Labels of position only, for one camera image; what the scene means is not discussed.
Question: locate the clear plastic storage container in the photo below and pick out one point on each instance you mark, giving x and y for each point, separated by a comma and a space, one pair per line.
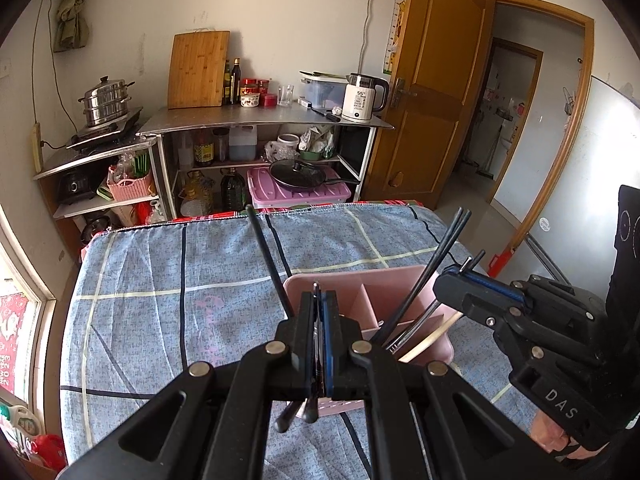
322, 89

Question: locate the soy sauce bottle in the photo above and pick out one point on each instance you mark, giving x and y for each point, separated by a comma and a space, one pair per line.
203, 150

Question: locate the short red container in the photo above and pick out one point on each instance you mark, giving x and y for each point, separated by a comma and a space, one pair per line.
269, 100

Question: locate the white plastic jerrycan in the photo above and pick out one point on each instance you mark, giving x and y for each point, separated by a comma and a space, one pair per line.
242, 145

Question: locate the white electric kettle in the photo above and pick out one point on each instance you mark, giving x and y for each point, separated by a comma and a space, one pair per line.
361, 100

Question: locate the red plastic bag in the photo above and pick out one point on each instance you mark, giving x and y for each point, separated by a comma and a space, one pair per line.
50, 452

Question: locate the wall calendar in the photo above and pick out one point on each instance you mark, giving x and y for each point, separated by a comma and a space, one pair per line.
395, 30

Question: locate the black induction cooker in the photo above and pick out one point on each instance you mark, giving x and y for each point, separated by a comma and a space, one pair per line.
105, 132

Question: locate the black kitchen appliance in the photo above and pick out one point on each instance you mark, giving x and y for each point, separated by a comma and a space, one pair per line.
75, 187

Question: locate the white detergent bottle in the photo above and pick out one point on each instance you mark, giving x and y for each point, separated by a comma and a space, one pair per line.
20, 420

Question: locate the large dark liquid bottle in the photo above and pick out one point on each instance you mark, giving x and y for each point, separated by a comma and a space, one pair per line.
233, 191

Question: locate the small metal shelf stand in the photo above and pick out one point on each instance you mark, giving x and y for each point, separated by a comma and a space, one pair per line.
95, 160

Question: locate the light wooden chopstick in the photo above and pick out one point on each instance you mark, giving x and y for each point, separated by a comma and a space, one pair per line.
430, 340

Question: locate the white wall socket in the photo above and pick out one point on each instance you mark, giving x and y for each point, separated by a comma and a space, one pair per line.
5, 67

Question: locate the white round jar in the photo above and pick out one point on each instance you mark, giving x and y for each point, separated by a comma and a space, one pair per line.
288, 142

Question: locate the bamboo cutting board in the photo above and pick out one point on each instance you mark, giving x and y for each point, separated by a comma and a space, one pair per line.
197, 70

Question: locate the beige power strip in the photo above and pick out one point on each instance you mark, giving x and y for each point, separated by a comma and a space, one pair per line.
37, 147

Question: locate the black frying pan with lid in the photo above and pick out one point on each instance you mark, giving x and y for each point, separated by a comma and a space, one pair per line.
300, 174

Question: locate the dark sauce bottle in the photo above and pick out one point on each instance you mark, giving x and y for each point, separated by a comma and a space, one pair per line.
227, 85

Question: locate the person's right hand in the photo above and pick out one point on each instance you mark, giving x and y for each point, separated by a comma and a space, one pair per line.
547, 430

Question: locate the wooden door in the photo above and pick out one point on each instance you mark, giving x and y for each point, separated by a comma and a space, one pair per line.
430, 85

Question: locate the white window frame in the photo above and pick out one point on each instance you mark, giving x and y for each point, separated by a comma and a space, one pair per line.
30, 270

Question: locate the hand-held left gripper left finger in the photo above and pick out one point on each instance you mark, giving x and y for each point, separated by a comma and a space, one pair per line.
310, 340

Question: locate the wooden door frame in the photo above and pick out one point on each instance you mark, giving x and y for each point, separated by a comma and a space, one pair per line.
582, 110

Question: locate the stainless steel steamer pot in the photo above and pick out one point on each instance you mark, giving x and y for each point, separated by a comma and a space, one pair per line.
106, 102

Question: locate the green bowl with bags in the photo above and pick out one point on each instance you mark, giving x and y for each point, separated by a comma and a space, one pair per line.
316, 146

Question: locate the dark glass jar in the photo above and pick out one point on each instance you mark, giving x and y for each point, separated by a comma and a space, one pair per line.
220, 146

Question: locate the blue plaid bed sheet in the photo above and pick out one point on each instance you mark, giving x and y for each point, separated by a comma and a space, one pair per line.
150, 270

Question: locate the yellow cooking oil bottle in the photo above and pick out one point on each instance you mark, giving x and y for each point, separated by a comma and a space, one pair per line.
197, 195

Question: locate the red lid jar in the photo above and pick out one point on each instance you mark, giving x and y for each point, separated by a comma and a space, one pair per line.
263, 86
249, 86

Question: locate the pink plastic storage box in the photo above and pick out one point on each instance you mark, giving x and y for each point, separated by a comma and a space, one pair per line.
300, 197

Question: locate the white floral bowl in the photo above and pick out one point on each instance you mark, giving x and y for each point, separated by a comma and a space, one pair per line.
249, 100

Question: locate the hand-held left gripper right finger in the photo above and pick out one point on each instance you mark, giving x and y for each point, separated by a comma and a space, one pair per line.
328, 345

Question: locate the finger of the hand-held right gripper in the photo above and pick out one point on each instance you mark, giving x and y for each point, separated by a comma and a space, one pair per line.
470, 300
492, 285

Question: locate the tied beige curtain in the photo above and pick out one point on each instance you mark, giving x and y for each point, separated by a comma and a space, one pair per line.
70, 10

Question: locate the pink plastic utensil holder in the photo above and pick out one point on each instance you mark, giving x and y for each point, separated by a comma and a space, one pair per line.
370, 300

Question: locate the pink woven basket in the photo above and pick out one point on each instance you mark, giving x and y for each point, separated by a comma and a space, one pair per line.
130, 187

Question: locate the green utensils in basket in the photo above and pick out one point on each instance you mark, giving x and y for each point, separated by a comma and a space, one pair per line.
141, 164

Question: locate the clear glass cup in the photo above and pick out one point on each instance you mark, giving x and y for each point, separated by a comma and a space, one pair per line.
286, 96

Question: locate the silver metal chopstick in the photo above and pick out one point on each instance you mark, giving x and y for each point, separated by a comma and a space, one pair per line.
407, 337
466, 265
417, 327

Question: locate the metal storage shelf unit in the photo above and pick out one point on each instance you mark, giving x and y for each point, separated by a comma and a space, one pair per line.
260, 120

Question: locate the clear plastic bag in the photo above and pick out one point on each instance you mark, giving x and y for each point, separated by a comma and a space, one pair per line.
272, 151

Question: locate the dark oil bottle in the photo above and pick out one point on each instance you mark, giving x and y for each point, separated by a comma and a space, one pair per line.
236, 82

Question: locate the red printed poster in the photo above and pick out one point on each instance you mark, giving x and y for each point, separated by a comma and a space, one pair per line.
17, 340

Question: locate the white board panel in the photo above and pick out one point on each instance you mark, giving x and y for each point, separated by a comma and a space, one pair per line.
590, 170

